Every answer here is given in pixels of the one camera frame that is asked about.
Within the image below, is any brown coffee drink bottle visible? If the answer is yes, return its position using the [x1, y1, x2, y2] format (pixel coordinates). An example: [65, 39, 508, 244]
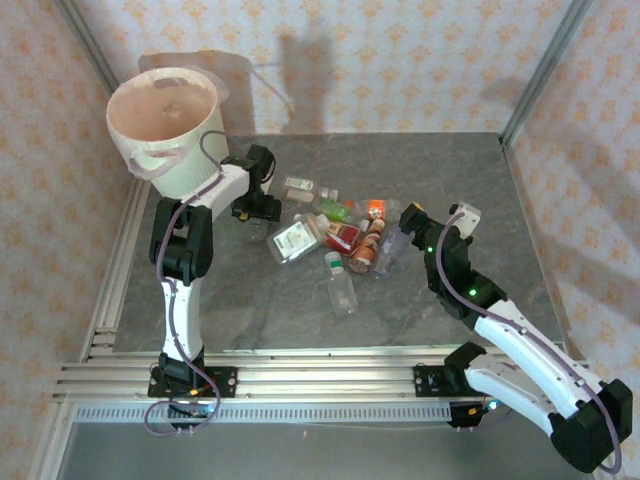
[348, 218, 386, 275]

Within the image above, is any large clear bottle white label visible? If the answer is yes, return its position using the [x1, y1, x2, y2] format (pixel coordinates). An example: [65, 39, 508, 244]
[266, 212, 332, 265]

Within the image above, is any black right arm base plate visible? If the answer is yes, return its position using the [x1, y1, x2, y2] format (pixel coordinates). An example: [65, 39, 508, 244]
[413, 364, 454, 400]

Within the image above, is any aluminium mounting rail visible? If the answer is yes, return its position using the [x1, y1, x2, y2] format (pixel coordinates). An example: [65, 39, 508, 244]
[52, 349, 571, 401]

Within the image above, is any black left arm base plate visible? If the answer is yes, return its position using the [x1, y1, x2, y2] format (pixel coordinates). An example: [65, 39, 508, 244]
[148, 366, 238, 400]

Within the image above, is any clear unlabelled plastic bottle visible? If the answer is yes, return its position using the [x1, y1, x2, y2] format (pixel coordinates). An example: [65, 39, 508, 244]
[323, 251, 359, 316]

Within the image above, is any orange label orange-capped bottle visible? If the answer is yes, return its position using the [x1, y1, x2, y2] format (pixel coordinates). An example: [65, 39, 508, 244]
[343, 197, 402, 222]

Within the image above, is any cream plastic bin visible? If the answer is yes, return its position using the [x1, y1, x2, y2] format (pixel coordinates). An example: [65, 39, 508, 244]
[105, 68, 231, 199]

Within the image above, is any clear white-capped plastic bottle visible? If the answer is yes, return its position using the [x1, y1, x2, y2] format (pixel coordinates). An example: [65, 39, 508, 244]
[244, 218, 272, 244]

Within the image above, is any green label plastic bottle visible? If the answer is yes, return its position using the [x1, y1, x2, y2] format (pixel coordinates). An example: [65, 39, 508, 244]
[316, 196, 371, 234]

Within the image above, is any blue-tinted clear bottle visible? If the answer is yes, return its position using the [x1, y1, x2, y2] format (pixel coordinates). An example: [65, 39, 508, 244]
[372, 223, 410, 280]

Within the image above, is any slotted grey cable duct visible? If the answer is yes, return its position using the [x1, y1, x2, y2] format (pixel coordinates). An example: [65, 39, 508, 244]
[74, 403, 454, 425]

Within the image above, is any clear bottle green-white label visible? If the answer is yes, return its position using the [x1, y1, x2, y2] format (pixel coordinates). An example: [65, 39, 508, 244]
[283, 174, 340, 205]

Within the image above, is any red and gold label bottle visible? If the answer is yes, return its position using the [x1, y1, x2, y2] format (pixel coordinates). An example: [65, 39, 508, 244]
[324, 222, 362, 256]

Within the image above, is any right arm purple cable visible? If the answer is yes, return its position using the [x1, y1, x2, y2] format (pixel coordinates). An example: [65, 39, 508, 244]
[437, 212, 624, 474]

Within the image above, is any aluminium frame post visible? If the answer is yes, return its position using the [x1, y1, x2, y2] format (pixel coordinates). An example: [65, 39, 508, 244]
[53, 0, 121, 96]
[499, 0, 595, 147]

